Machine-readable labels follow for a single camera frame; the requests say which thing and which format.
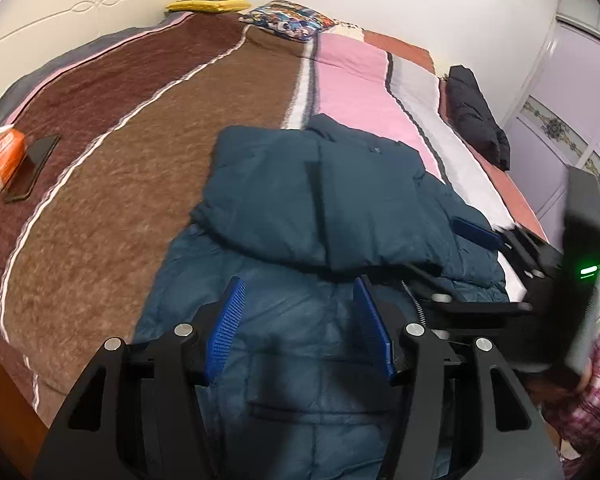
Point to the black smartphone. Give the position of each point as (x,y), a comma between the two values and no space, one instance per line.
(32,167)

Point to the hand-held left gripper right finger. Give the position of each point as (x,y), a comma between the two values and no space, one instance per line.
(371,325)

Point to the black puffer jacket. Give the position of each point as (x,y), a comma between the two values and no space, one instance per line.
(475,110)

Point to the colourful printed pillow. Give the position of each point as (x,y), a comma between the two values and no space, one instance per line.
(290,20)

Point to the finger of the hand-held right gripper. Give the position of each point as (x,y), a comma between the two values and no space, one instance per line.
(460,302)
(475,232)

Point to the teal puffer jacket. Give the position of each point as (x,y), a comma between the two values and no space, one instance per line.
(290,210)

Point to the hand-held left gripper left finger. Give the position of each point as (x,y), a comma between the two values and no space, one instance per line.
(226,322)

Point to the white headboard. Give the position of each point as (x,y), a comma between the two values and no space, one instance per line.
(55,5)

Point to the salmon bed sheet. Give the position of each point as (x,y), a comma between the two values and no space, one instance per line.
(500,185)

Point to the white patterned pillow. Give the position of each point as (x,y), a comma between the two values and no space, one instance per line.
(347,27)

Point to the yellow pillow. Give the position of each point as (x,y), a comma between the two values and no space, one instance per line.
(207,4)

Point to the wooden bed frame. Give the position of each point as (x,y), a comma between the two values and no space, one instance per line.
(0,390)

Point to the striped brown pink blanket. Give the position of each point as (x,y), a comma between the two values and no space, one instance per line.
(130,170)

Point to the person's right forearm plaid sleeve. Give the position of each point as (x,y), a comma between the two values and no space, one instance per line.
(597,395)

